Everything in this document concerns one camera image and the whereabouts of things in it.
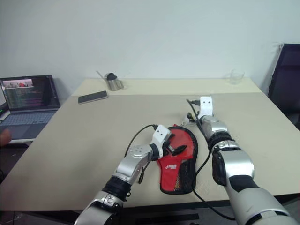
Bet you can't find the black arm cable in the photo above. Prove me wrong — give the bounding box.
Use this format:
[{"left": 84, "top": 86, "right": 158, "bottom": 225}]
[
  {"left": 187, "top": 98, "right": 235, "bottom": 221},
  {"left": 127, "top": 123, "right": 158, "bottom": 185}
]

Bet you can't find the black smartphone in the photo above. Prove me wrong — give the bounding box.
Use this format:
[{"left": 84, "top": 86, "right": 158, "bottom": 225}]
[{"left": 78, "top": 90, "right": 108, "bottom": 105}]

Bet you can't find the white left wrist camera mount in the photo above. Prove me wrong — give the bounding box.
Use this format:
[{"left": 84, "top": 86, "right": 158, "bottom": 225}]
[{"left": 151, "top": 125, "right": 173, "bottom": 158}]

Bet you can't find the clear glass bowl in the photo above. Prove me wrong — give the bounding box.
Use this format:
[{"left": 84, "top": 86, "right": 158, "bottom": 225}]
[{"left": 226, "top": 69, "right": 246, "bottom": 85}]

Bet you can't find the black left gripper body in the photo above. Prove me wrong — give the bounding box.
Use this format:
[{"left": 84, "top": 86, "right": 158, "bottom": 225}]
[{"left": 164, "top": 133, "right": 176, "bottom": 157}]

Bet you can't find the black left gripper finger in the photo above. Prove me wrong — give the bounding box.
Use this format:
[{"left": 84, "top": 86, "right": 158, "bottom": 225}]
[{"left": 172, "top": 145, "right": 188, "bottom": 156}]

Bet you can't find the white electronic device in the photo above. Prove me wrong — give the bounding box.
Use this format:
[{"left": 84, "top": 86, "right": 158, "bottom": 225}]
[{"left": 0, "top": 93, "right": 11, "bottom": 122}]

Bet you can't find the black red mesh paddle case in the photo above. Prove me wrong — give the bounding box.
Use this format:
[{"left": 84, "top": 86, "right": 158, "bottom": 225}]
[{"left": 156, "top": 124, "right": 199, "bottom": 195}]

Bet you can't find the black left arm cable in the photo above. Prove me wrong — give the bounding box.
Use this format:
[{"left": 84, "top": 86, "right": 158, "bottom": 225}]
[{"left": 127, "top": 123, "right": 158, "bottom": 185}]

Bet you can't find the stainless steel pitcher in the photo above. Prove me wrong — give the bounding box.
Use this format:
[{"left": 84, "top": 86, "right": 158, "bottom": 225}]
[{"left": 104, "top": 73, "right": 124, "bottom": 91}]

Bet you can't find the bystander bare hand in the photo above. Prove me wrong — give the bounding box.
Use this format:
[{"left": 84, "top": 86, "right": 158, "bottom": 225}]
[{"left": 0, "top": 130, "right": 12, "bottom": 147}]

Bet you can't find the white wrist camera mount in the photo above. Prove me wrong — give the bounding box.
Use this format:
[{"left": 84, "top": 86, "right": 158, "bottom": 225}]
[
  {"left": 199, "top": 95, "right": 215, "bottom": 117},
  {"left": 151, "top": 125, "right": 173, "bottom": 158}
]

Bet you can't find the black office chair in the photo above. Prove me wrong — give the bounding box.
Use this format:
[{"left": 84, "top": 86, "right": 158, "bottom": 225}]
[{"left": 267, "top": 43, "right": 300, "bottom": 131}]

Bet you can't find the white side table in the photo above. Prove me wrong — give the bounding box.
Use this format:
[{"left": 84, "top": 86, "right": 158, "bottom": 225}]
[{"left": 6, "top": 137, "right": 37, "bottom": 148}]

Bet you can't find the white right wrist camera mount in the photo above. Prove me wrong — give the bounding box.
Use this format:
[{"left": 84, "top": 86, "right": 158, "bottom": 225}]
[{"left": 199, "top": 95, "right": 215, "bottom": 117}]

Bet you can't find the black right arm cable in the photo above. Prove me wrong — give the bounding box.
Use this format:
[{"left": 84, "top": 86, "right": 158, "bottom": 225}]
[{"left": 187, "top": 98, "right": 235, "bottom": 221}]

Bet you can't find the open grey laptop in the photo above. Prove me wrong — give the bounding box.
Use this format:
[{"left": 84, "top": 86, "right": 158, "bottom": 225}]
[{"left": 0, "top": 75, "right": 61, "bottom": 141}]

